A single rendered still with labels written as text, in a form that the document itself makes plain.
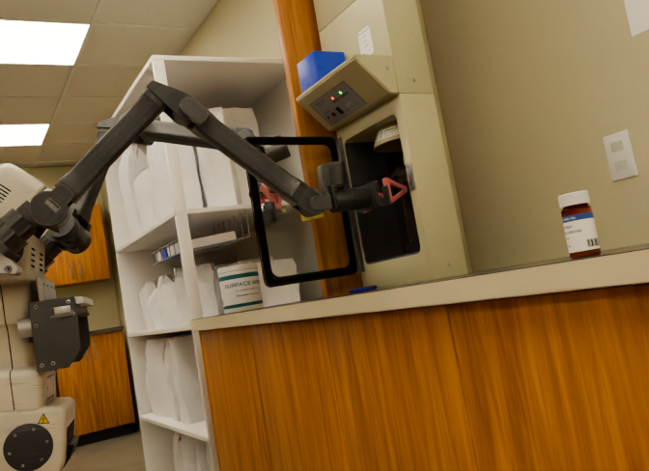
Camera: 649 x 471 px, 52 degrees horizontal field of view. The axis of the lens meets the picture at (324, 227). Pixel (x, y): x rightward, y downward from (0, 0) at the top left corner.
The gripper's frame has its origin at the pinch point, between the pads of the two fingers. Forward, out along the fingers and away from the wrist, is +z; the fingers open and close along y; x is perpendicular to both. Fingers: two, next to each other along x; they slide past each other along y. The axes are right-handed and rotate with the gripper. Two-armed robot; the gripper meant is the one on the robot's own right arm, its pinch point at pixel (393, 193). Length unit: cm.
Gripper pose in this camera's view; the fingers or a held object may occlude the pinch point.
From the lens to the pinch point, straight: 178.4
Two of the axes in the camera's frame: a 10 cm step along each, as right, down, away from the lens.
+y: -4.7, 1.8, 8.6
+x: 2.0, 9.8, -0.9
